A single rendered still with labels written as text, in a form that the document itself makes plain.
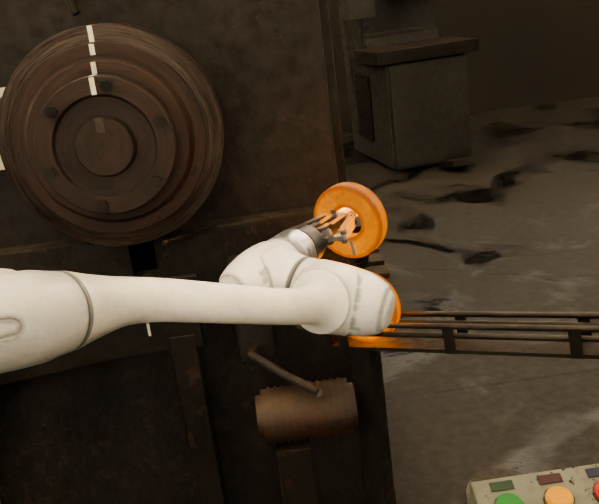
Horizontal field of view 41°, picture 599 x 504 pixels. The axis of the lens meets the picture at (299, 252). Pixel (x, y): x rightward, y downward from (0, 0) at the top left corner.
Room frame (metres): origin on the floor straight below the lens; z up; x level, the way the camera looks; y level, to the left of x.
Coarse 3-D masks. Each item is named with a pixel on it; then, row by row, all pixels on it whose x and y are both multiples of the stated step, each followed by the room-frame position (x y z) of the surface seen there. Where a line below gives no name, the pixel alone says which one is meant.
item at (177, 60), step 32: (64, 32) 1.68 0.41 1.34; (96, 32) 1.68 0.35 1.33; (128, 32) 1.68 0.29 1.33; (32, 64) 1.67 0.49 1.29; (192, 64) 1.68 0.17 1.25; (0, 128) 1.67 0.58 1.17; (32, 192) 1.67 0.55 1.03; (192, 192) 1.68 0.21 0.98; (64, 224) 1.67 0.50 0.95; (160, 224) 1.68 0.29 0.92
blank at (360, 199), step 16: (336, 192) 1.55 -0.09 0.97; (352, 192) 1.53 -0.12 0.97; (368, 192) 1.53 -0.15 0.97; (320, 208) 1.57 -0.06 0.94; (336, 208) 1.55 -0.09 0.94; (352, 208) 1.53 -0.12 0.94; (368, 208) 1.51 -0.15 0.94; (368, 224) 1.52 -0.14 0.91; (384, 224) 1.51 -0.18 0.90; (352, 240) 1.54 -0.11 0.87; (368, 240) 1.52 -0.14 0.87; (352, 256) 1.54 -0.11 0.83
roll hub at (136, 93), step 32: (64, 96) 1.59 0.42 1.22; (96, 96) 1.60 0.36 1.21; (128, 96) 1.60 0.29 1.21; (64, 128) 1.60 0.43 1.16; (96, 128) 1.58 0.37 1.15; (128, 128) 1.60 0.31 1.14; (160, 128) 1.60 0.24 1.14; (64, 160) 1.60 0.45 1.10; (96, 160) 1.58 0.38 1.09; (128, 160) 1.59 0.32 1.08; (160, 160) 1.60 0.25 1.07; (64, 192) 1.59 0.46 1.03; (96, 192) 1.60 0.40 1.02; (128, 192) 1.60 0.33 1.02
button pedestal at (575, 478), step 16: (592, 464) 1.05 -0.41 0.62; (496, 480) 1.04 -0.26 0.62; (512, 480) 1.03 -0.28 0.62; (528, 480) 1.03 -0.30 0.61; (576, 480) 1.02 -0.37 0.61; (592, 480) 1.02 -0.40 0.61; (480, 496) 1.01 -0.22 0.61; (496, 496) 1.01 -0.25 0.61; (528, 496) 1.01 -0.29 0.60; (544, 496) 1.00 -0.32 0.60; (576, 496) 1.00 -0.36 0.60; (592, 496) 0.99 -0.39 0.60
